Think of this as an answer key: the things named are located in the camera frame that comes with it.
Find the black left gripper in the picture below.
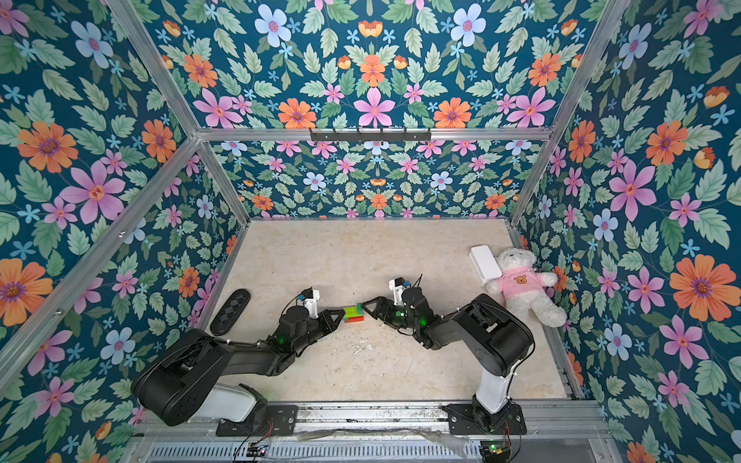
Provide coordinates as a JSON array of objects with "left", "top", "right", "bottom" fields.
[{"left": 290, "top": 311, "right": 345, "bottom": 355}]

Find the lime green lego brick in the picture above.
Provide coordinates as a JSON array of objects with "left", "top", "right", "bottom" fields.
[{"left": 343, "top": 304, "right": 364, "bottom": 319}]

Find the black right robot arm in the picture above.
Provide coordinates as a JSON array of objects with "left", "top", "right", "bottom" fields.
[{"left": 361, "top": 287, "right": 536, "bottom": 424}]

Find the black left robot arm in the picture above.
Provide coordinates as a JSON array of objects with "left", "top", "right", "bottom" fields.
[{"left": 131, "top": 306, "right": 345, "bottom": 426}]

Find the black oval remote pad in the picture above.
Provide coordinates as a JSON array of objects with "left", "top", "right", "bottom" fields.
[{"left": 210, "top": 289, "right": 251, "bottom": 337}]

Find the white rectangular box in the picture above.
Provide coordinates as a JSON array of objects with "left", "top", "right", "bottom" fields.
[{"left": 469, "top": 245, "right": 503, "bottom": 285}]

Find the white teddy bear pink shirt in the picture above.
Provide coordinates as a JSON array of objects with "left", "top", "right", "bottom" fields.
[{"left": 484, "top": 248, "right": 567, "bottom": 328}]

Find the left small circuit board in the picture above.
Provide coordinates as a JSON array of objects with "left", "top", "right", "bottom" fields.
[{"left": 244, "top": 443, "right": 269, "bottom": 458}]

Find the small circuit board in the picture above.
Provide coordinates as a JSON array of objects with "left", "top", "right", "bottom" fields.
[
  {"left": 480, "top": 441, "right": 511, "bottom": 463},
  {"left": 244, "top": 443, "right": 269, "bottom": 458}
]

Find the right small circuit board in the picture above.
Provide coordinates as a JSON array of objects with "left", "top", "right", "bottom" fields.
[{"left": 480, "top": 441, "right": 511, "bottom": 463}]

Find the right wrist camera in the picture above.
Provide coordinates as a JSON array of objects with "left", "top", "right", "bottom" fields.
[{"left": 389, "top": 277, "right": 410, "bottom": 307}]

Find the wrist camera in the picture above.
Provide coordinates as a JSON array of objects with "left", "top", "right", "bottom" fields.
[
  {"left": 389, "top": 277, "right": 410, "bottom": 307},
  {"left": 298, "top": 287, "right": 320, "bottom": 319}
]

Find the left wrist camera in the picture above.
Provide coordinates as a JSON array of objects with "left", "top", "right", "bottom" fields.
[{"left": 298, "top": 287, "right": 320, "bottom": 319}]

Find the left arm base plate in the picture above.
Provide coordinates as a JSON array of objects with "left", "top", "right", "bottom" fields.
[{"left": 215, "top": 405, "right": 298, "bottom": 437}]

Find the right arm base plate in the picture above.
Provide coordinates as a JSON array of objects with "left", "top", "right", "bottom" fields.
[{"left": 442, "top": 401, "right": 528, "bottom": 436}]

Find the black wall hook rail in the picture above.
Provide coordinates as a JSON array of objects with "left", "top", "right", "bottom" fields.
[{"left": 309, "top": 128, "right": 432, "bottom": 143}]

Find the aluminium front rail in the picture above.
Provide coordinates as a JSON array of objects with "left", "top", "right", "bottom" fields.
[{"left": 129, "top": 399, "right": 611, "bottom": 445}]

